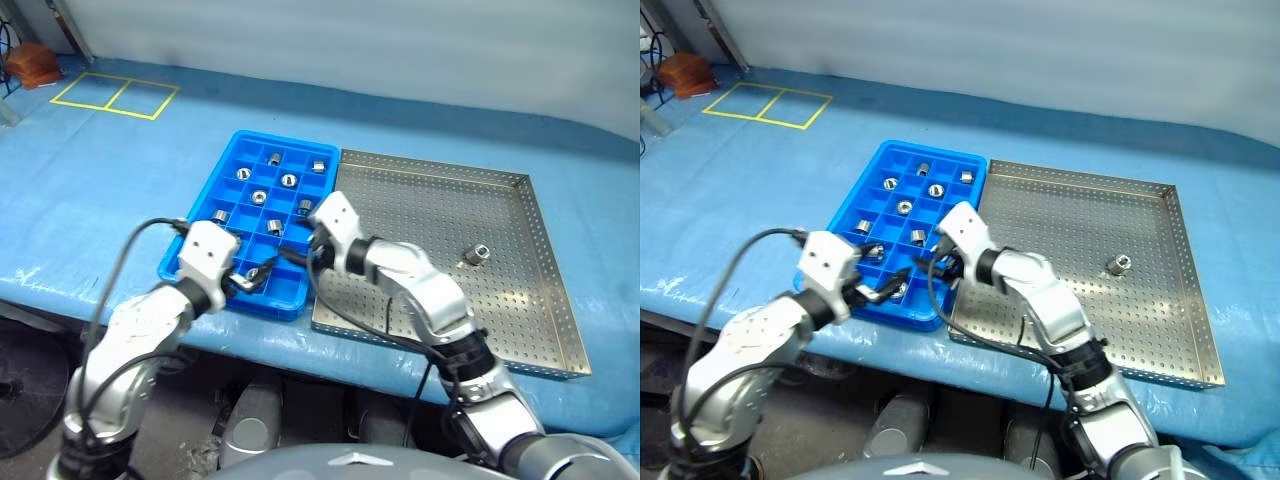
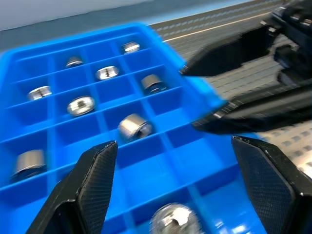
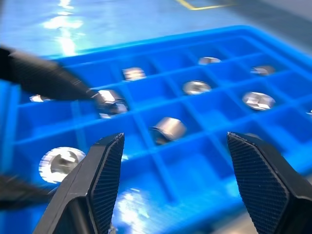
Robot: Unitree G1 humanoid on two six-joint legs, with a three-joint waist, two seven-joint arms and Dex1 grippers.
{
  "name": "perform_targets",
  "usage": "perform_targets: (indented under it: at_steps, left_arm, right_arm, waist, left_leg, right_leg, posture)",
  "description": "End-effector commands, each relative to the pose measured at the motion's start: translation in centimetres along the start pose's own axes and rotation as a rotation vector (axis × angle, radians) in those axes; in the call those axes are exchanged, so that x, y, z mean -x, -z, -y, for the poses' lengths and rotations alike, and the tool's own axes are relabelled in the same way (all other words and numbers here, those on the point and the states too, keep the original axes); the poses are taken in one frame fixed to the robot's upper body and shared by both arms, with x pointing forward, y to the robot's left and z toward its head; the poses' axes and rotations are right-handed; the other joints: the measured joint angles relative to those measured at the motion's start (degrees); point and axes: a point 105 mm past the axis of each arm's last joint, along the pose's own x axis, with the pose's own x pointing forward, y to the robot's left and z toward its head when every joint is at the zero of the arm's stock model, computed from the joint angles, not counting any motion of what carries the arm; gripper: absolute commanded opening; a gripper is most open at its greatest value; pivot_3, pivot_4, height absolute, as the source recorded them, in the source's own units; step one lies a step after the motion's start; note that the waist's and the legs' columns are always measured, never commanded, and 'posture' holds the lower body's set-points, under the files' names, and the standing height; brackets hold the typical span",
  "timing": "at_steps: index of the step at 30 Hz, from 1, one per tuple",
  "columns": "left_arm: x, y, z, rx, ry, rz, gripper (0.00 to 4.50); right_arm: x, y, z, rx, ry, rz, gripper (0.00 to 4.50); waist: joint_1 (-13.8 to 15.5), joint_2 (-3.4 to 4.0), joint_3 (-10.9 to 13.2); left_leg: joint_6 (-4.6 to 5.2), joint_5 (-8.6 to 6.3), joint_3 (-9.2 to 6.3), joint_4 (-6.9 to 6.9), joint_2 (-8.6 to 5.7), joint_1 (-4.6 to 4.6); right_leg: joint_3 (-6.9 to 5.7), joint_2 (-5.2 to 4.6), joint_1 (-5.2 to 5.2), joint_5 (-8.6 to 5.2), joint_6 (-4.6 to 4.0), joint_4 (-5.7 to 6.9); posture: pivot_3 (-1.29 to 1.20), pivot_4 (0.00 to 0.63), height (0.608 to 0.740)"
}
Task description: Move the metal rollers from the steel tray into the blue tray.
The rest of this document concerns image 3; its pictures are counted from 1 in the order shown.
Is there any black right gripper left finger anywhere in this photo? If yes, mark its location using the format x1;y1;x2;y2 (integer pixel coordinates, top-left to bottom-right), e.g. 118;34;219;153
33;132;125;234

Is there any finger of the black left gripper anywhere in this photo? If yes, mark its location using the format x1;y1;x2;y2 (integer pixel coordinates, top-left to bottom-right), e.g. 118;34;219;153
0;47;98;101
0;174;57;210

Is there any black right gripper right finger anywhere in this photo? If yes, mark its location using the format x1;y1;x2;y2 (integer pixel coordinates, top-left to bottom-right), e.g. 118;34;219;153
226;131;312;234

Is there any metal nut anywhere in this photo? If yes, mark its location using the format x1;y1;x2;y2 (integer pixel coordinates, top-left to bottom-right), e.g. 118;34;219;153
198;56;221;65
93;89;129;119

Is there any blue compartment tray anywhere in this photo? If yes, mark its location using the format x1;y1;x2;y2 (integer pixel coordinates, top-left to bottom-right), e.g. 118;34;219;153
0;25;312;234

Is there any metal nut in blue tray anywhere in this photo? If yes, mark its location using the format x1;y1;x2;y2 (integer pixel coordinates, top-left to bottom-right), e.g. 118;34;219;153
198;56;221;65

